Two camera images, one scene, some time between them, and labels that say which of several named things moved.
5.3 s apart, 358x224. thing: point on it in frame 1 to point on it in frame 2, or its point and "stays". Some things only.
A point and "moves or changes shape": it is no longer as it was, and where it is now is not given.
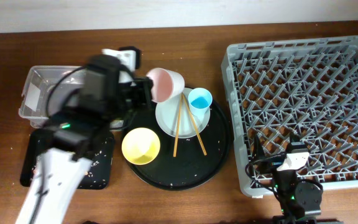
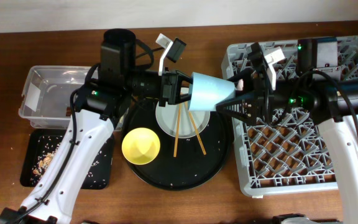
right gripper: (271, 165) to (261, 101)
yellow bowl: (140, 146) stays
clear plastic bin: (45, 89) stays
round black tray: (183, 163) stays
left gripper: (147, 85) to (171, 88)
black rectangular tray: (101, 151) stays
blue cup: (199, 99) moves or changes shape
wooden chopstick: (194, 125) stays
